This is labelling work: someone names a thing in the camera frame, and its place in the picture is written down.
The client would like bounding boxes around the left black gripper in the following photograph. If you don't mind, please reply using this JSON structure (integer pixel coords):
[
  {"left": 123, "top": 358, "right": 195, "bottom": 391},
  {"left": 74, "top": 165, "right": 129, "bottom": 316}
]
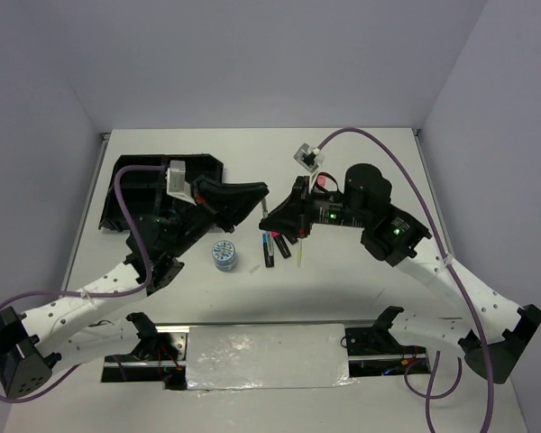
[{"left": 171, "top": 180, "right": 273, "bottom": 261}]

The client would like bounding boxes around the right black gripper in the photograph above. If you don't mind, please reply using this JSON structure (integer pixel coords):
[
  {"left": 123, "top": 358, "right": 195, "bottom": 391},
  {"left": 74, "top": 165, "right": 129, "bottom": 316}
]
[{"left": 259, "top": 171, "right": 371, "bottom": 235}]

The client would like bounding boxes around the yellow slim pen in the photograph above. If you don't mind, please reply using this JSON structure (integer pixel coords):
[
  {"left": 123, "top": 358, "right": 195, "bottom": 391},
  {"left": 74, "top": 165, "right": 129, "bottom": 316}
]
[{"left": 297, "top": 239, "right": 303, "bottom": 268}]

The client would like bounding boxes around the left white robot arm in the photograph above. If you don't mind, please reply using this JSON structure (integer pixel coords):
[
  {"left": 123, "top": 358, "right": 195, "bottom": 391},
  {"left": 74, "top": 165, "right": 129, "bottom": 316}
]
[{"left": 0, "top": 165, "right": 269, "bottom": 404}]

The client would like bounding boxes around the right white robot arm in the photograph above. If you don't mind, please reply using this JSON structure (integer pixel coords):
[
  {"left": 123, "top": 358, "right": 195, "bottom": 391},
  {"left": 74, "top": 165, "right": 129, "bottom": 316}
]
[{"left": 259, "top": 163, "right": 541, "bottom": 384}]

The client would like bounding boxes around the pink highlighter marker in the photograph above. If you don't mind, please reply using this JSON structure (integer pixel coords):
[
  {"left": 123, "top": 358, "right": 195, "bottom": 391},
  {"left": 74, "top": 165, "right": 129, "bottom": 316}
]
[{"left": 272, "top": 232, "right": 292, "bottom": 259}]

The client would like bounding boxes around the pink capped small bottle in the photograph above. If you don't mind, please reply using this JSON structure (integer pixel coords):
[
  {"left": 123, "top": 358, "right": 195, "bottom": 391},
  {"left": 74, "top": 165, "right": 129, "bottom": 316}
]
[{"left": 316, "top": 173, "right": 338, "bottom": 190}]

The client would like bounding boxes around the blue highlighter marker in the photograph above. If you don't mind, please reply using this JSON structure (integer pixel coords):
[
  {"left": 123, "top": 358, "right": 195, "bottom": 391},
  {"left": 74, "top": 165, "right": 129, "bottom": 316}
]
[{"left": 262, "top": 232, "right": 275, "bottom": 268}]

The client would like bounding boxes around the blue patterned round tin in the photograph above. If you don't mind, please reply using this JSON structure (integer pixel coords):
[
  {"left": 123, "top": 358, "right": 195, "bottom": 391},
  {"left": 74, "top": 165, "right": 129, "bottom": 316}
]
[{"left": 211, "top": 240, "right": 238, "bottom": 272}]

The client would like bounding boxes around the black compartment organizer tray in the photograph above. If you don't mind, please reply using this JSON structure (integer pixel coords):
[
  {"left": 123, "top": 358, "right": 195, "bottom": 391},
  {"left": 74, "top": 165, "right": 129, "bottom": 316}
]
[{"left": 98, "top": 153, "right": 224, "bottom": 233}]

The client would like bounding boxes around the silver foil covered panel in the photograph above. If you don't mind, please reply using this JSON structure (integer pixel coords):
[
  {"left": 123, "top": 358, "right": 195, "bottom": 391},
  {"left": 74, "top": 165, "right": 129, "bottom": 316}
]
[{"left": 186, "top": 324, "right": 352, "bottom": 391}]

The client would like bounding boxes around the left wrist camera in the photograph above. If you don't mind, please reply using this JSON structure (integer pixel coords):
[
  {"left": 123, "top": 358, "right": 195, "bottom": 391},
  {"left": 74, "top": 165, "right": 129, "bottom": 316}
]
[{"left": 166, "top": 160, "right": 190, "bottom": 200}]

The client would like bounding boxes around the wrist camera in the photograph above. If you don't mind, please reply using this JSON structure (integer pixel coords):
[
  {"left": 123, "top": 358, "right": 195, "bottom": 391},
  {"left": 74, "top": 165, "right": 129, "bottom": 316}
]
[
  {"left": 166, "top": 160, "right": 190, "bottom": 200},
  {"left": 293, "top": 143, "right": 324, "bottom": 172}
]

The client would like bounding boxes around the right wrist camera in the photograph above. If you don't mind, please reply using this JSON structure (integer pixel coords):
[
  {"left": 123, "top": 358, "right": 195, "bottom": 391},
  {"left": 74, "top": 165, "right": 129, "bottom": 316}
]
[{"left": 293, "top": 143, "right": 324, "bottom": 172}]

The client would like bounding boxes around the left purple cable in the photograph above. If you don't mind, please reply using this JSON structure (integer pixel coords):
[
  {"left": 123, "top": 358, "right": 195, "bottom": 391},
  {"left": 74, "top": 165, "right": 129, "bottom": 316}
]
[{"left": 0, "top": 164, "right": 170, "bottom": 403}]

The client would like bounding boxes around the purple cable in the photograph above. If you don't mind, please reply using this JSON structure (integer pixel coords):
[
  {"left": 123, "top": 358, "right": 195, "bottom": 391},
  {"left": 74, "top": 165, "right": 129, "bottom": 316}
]
[
  {"left": 0, "top": 164, "right": 170, "bottom": 403},
  {"left": 316, "top": 127, "right": 496, "bottom": 433}
]

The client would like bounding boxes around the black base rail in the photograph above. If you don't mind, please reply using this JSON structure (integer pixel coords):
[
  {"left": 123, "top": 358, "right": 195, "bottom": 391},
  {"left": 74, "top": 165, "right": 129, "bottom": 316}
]
[{"left": 101, "top": 325, "right": 429, "bottom": 391}]

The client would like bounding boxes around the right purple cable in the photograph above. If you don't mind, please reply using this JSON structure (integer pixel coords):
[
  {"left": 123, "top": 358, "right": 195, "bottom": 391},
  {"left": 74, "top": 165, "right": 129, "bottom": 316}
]
[{"left": 316, "top": 127, "right": 496, "bottom": 433}]

